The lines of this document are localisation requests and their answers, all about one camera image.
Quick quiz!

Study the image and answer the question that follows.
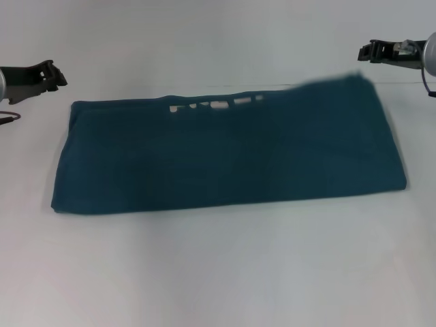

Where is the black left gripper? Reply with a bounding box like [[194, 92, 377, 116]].
[[0, 60, 69, 105]]

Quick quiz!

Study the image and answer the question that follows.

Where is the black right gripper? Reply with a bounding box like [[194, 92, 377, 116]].
[[357, 38, 427, 71]]

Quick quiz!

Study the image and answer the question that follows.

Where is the teal blue t-shirt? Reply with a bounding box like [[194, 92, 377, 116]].
[[50, 69, 409, 216]]

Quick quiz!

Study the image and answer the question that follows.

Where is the dark red left cable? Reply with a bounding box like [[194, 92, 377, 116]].
[[0, 110, 22, 125]]

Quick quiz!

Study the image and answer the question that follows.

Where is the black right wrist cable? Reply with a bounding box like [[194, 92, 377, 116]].
[[420, 67, 436, 97]]

